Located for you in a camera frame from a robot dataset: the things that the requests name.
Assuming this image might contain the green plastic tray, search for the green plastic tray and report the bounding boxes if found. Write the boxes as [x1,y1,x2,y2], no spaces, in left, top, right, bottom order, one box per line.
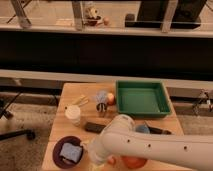
[116,81,171,118]

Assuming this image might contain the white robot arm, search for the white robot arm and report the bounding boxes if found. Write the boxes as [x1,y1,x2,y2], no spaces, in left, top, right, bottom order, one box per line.
[88,114,213,171]

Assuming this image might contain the blue sponge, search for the blue sponge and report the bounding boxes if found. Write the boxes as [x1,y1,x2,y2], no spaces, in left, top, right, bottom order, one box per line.
[60,143,82,163]

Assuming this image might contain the blue small cup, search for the blue small cup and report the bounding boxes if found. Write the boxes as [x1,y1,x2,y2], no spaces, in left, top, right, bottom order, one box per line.
[135,125,150,134]

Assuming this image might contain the white cup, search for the white cup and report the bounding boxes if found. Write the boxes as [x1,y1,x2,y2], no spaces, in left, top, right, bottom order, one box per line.
[65,105,81,125]

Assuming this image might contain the wooden sticks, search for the wooden sticks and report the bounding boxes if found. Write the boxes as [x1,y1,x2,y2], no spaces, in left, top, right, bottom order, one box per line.
[72,95,89,107]

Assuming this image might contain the orange carrot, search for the orange carrot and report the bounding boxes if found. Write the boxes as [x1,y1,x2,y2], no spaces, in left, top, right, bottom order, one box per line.
[107,156,116,166]

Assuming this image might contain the dark handled tool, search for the dark handled tool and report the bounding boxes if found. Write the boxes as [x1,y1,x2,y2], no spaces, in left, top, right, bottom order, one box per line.
[148,126,172,135]

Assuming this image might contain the purple plate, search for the purple plate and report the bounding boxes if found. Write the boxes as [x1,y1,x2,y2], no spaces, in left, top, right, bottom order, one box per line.
[52,136,84,169]

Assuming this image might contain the orange bowl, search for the orange bowl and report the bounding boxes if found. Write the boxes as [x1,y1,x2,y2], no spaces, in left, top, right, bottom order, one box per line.
[121,156,147,169]

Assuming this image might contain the black rectangular block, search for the black rectangular block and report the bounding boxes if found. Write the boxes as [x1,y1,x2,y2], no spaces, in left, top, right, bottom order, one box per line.
[84,122,105,133]

